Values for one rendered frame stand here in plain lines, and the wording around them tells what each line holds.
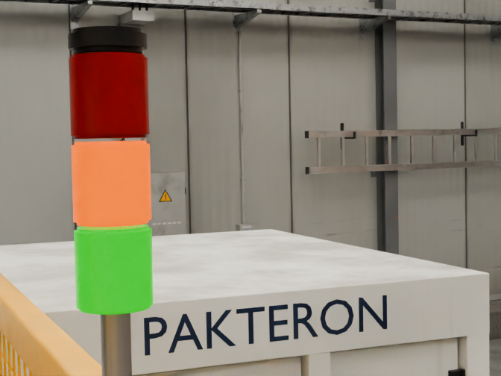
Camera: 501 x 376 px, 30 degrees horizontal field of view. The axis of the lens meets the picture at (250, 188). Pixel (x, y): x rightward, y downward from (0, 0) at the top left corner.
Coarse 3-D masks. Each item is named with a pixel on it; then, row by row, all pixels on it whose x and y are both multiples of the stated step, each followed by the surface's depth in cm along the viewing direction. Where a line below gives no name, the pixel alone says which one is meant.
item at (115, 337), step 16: (80, 32) 58; (96, 32) 57; (112, 32) 57; (128, 32) 58; (80, 48) 58; (96, 48) 58; (112, 48) 58; (128, 48) 58; (144, 48) 60; (112, 320) 60; (128, 320) 60; (112, 336) 60; (128, 336) 60; (112, 352) 60; (128, 352) 60; (112, 368) 60; (128, 368) 60
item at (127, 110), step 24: (72, 72) 58; (96, 72) 57; (120, 72) 58; (144, 72) 59; (72, 96) 59; (96, 96) 58; (120, 96) 58; (144, 96) 59; (72, 120) 59; (96, 120) 58; (120, 120) 58; (144, 120) 59
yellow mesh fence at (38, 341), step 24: (0, 288) 110; (0, 312) 103; (24, 312) 94; (0, 336) 119; (24, 336) 87; (48, 336) 82; (0, 360) 119; (24, 360) 88; (48, 360) 76; (72, 360) 73
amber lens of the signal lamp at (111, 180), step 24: (96, 144) 58; (120, 144) 58; (144, 144) 59; (72, 168) 59; (96, 168) 58; (120, 168) 58; (144, 168) 59; (72, 192) 60; (96, 192) 58; (120, 192) 58; (144, 192) 59; (96, 216) 58; (120, 216) 58; (144, 216) 59
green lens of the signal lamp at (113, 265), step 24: (96, 240) 58; (120, 240) 58; (144, 240) 59; (96, 264) 58; (120, 264) 58; (144, 264) 59; (96, 288) 58; (120, 288) 58; (144, 288) 59; (96, 312) 59; (120, 312) 58
